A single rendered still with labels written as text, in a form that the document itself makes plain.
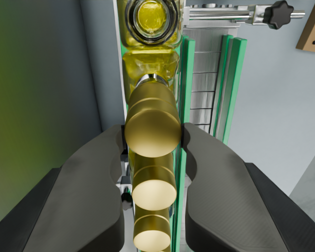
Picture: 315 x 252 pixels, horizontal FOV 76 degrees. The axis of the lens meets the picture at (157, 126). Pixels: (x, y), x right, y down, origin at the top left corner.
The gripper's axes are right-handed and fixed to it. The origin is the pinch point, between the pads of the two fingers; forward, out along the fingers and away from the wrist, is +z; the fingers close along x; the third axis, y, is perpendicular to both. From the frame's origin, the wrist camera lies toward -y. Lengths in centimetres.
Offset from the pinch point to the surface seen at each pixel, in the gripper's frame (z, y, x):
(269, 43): 41.0, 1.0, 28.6
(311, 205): 116, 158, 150
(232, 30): 28.0, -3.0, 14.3
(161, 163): 1.5, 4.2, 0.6
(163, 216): 1.2, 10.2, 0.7
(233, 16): 19.9, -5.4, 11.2
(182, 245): 28, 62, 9
